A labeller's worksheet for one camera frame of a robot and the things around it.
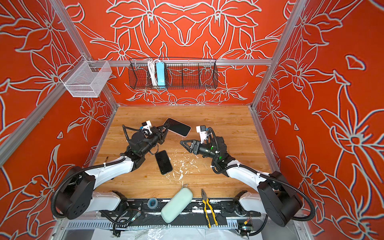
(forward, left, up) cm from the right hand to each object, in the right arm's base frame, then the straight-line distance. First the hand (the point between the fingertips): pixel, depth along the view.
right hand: (180, 144), depth 72 cm
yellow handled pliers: (-21, -12, -21) cm, 32 cm away
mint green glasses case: (-24, +3, -18) cm, 31 cm away
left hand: (+10, +6, +3) cm, 12 cm away
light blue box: (+43, +13, +11) cm, 47 cm away
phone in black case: (0, +12, -22) cm, 25 cm away
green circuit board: (-31, -30, -23) cm, 49 cm away
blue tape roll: (-22, +16, -23) cm, 35 cm away
